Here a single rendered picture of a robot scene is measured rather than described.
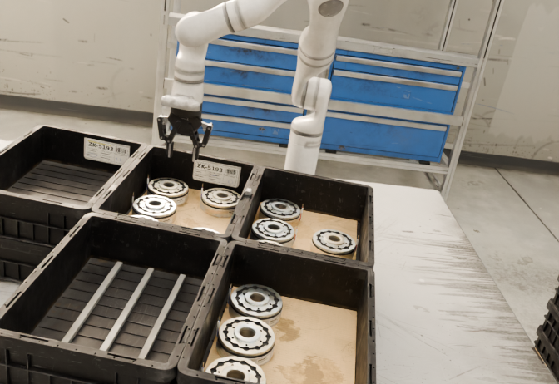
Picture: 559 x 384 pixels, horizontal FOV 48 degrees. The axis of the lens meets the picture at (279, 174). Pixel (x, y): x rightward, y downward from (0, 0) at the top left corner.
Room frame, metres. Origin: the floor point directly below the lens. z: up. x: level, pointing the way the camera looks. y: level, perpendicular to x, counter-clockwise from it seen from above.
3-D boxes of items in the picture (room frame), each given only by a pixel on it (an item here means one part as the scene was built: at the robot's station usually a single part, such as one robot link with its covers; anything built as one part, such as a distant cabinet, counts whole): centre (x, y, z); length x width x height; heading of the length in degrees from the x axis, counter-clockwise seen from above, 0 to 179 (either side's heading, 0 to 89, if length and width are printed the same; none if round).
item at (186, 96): (1.41, 0.25, 1.13); 0.11 x 0.09 x 0.06; 177
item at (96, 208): (1.32, 0.22, 0.92); 0.40 x 0.30 x 0.02; 176
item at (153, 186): (1.43, 0.28, 0.86); 0.10 x 0.10 x 0.01
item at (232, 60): (3.20, 0.27, 0.60); 0.72 x 0.03 x 0.56; 97
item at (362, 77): (3.29, -0.53, 0.60); 0.72 x 0.03 x 0.56; 97
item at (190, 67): (1.44, 0.25, 1.23); 0.09 x 0.07 x 0.15; 1
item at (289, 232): (1.30, -0.01, 0.86); 0.10 x 0.10 x 0.01
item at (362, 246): (1.30, -0.08, 0.87); 0.40 x 0.30 x 0.11; 176
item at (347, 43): (3.27, -0.13, 0.91); 1.70 x 0.10 x 0.05; 97
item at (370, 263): (1.30, -0.08, 0.92); 0.40 x 0.30 x 0.02; 176
